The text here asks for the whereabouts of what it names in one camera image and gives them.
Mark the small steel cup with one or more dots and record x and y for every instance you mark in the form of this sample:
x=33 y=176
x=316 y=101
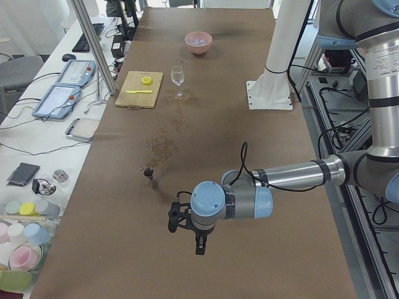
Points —
x=60 y=176

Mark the light blue plastic cup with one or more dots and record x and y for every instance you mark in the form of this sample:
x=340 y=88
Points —
x=36 y=234

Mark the lower blue teach pendant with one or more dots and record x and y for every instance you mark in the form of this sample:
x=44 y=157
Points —
x=58 y=102

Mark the silver tray box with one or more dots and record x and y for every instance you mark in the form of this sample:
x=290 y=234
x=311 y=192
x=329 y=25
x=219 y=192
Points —
x=82 y=129

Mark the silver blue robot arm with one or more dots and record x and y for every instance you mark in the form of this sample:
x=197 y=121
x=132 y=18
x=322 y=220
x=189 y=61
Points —
x=371 y=26

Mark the grey office chair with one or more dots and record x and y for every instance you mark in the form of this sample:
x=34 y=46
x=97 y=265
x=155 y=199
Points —
x=16 y=75

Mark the yellow plastic cup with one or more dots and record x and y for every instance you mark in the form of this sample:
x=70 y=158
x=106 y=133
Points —
x=28 y=209

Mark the black keyboard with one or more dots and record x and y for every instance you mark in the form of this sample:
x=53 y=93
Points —
x=82 y=45

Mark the bamboo cutting board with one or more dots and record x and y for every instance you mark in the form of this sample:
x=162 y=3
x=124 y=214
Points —
x=133 y=81

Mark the white pedestal column base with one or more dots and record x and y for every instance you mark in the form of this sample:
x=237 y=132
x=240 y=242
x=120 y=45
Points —
x=271 y=90

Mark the yellow lemon slice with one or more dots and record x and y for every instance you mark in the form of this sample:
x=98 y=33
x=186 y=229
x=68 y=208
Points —
x=147 y=80

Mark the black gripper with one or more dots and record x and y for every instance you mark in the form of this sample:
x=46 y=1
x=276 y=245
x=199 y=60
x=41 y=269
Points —
x=199 y=233

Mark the pink bowl of ice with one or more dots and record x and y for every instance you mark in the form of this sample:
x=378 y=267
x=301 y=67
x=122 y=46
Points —
x=198 y=42

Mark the clear wine glass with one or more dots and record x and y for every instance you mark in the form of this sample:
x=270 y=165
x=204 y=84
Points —
x=178 y=77

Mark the dark grey folded cloth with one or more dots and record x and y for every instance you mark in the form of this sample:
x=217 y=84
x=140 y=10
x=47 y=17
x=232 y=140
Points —
x=23 y=174

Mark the aluminium frame post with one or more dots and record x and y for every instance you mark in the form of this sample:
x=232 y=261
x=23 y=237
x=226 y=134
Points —
x=94 y=43

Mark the upper blue teach pendant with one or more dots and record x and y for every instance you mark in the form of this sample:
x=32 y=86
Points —
x=77 y=72

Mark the black computer mouse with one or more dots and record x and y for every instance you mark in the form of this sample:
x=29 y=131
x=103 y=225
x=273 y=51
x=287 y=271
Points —
x=67 y=57

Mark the black power adapter box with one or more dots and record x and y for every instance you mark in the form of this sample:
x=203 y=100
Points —
x=120 y=46

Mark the blue teach pendant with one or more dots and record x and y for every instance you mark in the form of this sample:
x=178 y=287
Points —
x=77 y=72
x=58 y=102

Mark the yellow plastic knife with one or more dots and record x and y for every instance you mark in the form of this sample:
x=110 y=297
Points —
x=138 y=91

